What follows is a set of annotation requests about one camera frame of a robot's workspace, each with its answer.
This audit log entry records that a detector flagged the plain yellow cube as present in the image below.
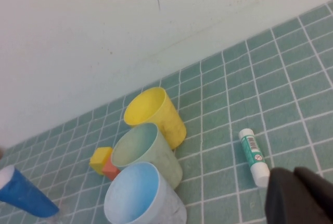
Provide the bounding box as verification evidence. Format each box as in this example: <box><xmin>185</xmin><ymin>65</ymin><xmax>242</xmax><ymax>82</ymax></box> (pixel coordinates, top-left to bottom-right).
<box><xmin>88</xmin><ymin>146</ymin><xmax>114</xmax><ymax>176</ymax></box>

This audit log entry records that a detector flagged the blue paper cone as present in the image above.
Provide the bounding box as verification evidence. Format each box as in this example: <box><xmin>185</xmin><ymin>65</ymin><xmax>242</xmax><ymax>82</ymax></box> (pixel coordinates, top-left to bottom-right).
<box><xmin>0</xmin><ymin>165</ymin><xmax>60</xmax><ymax>218</ymax></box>

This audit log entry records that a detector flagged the yellow plastic cup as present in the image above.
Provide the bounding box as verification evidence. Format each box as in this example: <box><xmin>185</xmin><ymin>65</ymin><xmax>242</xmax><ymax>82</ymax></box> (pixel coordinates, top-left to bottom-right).
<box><xmin>123</xmin><ymin>86</ymin><xmax>187</xmax><ymax>150</ymax></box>

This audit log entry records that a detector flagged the pale green plastic cup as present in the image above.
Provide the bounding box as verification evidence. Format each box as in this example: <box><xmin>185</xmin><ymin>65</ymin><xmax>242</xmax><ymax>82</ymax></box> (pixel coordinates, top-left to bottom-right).
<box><xmin>111</xmin><ymin>122</ymin><xmax>184</xmax><ymax>190</ymax></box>

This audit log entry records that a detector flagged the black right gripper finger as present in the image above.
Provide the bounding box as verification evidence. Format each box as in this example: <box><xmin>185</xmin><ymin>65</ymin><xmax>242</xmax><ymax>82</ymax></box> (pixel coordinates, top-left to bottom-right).
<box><xmin>264</xmin><ymin>166</ymin><xmax>333</xmax><ymax>224</ymax></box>

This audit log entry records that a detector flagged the light blue plastic cup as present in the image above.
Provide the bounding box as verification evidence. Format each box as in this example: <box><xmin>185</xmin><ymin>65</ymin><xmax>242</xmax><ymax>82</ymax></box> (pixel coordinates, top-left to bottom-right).
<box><xmin>104</xmin><ymin>161</ymin><xmax>187</xmax><ymax>224</ymax></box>

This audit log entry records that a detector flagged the green checked tablecloth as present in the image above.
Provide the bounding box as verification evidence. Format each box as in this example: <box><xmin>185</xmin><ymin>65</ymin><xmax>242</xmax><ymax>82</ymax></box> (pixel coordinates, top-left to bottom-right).
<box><xmin>0</xmin><ymin>1</ymin><xmax>333</xmax><ymax>224</ymax></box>

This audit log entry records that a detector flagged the orange cube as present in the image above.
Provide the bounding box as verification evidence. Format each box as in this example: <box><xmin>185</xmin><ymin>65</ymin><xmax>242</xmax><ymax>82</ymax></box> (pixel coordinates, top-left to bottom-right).
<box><xmin>101</xmin><ymin>159</ymin><xmax>121</xmax><ymax>181</ymax></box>

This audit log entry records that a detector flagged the white green glue stick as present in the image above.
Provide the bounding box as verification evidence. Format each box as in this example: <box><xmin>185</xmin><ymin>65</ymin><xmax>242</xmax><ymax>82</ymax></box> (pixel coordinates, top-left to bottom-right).
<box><xmin>238</xmin><ymin>128</ymin><xmax>271</xmax><ymax>189</ymax></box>

